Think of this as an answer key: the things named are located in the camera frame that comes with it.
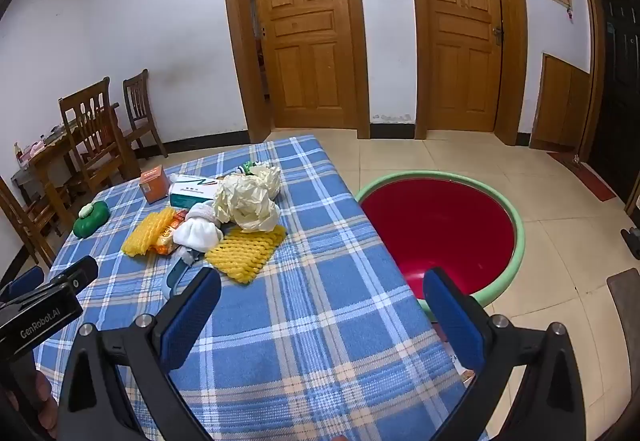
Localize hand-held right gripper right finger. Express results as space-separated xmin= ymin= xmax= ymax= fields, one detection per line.
xmin=422 ymin=267 xmax=588 ymax=441

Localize yellow foam fruit net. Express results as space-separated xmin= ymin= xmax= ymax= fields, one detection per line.
xmin=121 ymin=207 xmax=177 ymax=258
xmin=205 ymin=224 xmax=287 ymax=284

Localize large cream paper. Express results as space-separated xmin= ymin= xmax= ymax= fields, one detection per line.
xmin=213 ymin=174 xmax=281 ymax=233

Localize small cream paper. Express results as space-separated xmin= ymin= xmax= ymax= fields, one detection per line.
xmin=252 ymin=164 xmax=282 ymax=198

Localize white gloves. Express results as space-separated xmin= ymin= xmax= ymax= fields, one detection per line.
xmin=173 ymin=202 xmax=224 ymax=253

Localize small orange box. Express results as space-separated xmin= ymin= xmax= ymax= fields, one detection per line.
xmin=139 ymin=164 xmax=170 ymax=205

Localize dark metal door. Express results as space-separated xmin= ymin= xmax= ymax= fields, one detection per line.
xmin=582 ymin=0 xmax=640 ymax=192

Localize dark shoe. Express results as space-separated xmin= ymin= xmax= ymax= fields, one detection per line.
xmin=621 ymin=227 xmax=640 ymax=259

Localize person's left hand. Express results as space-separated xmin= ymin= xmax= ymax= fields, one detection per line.
xmin=0 ymin=361 xmax=58 ymax=439

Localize open wooden door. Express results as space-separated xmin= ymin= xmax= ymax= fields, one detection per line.
xmin=220 ymin=0 xmax=372 ymax=144

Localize wooden dining table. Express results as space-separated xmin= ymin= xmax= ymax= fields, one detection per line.
xmin=11 ymin=104 xmax=121 ymax=232

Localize orange snack packet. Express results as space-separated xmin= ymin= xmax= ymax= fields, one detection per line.
xmin=152 ymin=210 xmax=191 ymax=255

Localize white and green box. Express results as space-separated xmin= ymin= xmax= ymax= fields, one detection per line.
xmin=167 ymin=174 xmax=226 ymax=210

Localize wooden wall cabinet panel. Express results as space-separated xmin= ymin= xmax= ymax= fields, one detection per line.
xmin=530 ymin=54 xmax=592 ymax=152

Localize wooden dining chair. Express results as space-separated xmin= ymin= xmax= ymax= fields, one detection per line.
xmin=0 ymin=176 xmax=56 ymax=272
xmin=59 ymin=77 xmax=141 ymax=194
xmin=122 ymin=69 xmax=168 ymax=159

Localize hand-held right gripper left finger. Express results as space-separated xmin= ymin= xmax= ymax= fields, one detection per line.
xmin=56 ymin=266 xmax=223 ymax=441

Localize blue plaid tablecloth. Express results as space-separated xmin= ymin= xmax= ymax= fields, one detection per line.
xmin=37 ymin=135 xmax=496 ymax=441

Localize red basin with green rim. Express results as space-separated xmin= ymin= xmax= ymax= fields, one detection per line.
xmin=354 ymin=170 xmax=526 ymax=322

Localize closed wooden door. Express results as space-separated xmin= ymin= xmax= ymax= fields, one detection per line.
xmin=402 ymin=0 xmax=528 ymax=146

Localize teal and white plastic tool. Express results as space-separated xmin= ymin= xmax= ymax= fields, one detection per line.
xmin=162 ymin=248 xmax=206 ymax=299

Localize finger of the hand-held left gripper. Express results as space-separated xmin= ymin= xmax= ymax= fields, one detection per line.
xmin=0 ymin=266 xmax=46 ymax=304
xmin=44 ymin=255 xmax=99 ymax=297

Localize green clover-shaped container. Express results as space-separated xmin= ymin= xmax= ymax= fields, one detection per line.
xmin=73 ymin=202 xmax=111 ymax=239

